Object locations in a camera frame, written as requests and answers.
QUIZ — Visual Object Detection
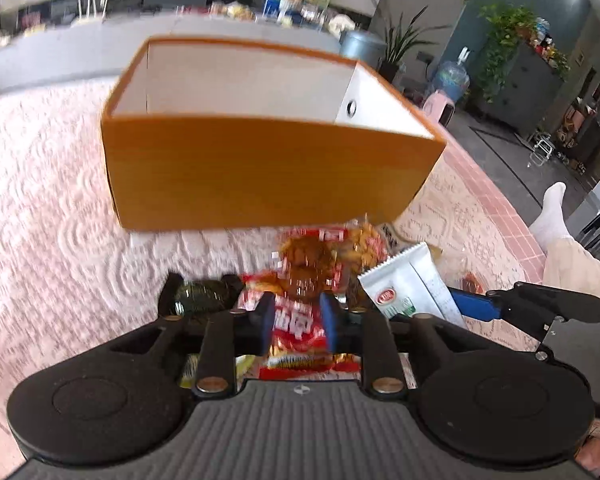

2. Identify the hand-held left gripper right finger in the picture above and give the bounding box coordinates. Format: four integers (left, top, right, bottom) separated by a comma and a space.
319, 290, 491, 396

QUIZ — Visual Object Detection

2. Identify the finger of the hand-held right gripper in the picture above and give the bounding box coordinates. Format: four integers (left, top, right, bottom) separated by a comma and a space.
447, 280, 600, 326

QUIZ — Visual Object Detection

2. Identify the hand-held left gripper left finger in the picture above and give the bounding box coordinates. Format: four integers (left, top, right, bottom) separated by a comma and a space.
107, 272, 277, 396

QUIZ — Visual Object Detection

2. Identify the dark green snack packet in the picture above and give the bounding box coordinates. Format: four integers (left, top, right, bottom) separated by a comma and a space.
172, 280, 244, 318

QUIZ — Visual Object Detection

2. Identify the white green snack packet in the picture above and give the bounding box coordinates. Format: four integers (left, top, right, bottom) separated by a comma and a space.
357, 241, 466, 330

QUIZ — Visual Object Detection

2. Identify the orange cardboard box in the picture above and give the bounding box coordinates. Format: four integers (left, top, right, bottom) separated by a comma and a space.
100, 35, 448, 233

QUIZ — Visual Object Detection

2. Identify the clear brown snack packet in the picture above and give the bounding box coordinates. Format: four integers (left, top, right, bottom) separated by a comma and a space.
444, 255, 487, 295

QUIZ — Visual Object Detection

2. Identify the clear red label snack packet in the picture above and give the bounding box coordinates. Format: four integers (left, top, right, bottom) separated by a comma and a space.
276, 227, 352, 302

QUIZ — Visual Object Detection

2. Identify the beige trouser leg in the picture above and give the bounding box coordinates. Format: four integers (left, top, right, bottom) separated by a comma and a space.
542, 237, 600, 293

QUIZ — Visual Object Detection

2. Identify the orange stick snack packet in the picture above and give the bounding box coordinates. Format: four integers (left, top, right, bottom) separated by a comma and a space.
340, 215, 397, 267

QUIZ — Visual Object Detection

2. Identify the white sock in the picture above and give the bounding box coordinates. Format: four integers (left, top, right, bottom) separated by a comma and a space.
529, 181, 573, 261

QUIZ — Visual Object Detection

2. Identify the white metal rack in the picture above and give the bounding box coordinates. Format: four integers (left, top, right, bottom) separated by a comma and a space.
527, 130, 557, 167

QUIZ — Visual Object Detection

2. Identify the pink fan heater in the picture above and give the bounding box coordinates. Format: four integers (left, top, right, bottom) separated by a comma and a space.
422, 91, 456, 127

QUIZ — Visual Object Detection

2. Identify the large water bottle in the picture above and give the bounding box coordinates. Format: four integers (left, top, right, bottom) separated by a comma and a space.
432, 47, 471, 104

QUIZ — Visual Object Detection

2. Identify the grey cabinet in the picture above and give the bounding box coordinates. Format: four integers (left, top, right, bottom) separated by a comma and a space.
485, 42, 566, 137

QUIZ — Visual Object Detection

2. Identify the potted long leaf plant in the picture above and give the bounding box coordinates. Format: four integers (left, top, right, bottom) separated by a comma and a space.
370, 6, 452, 84

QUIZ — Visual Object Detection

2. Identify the trailing green plant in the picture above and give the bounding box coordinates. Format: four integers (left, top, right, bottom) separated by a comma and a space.
477, 4, 572, 106

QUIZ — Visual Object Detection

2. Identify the grey metal trash can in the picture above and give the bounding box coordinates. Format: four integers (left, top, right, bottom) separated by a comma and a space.
340, 30, 387, 69

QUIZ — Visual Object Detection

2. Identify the pile of assorted snack packets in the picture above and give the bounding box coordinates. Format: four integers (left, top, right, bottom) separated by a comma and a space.
180, 2, 262, 22

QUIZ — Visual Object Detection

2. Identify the long white counter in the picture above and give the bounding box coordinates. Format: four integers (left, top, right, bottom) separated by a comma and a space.
0, 7, 352, 96

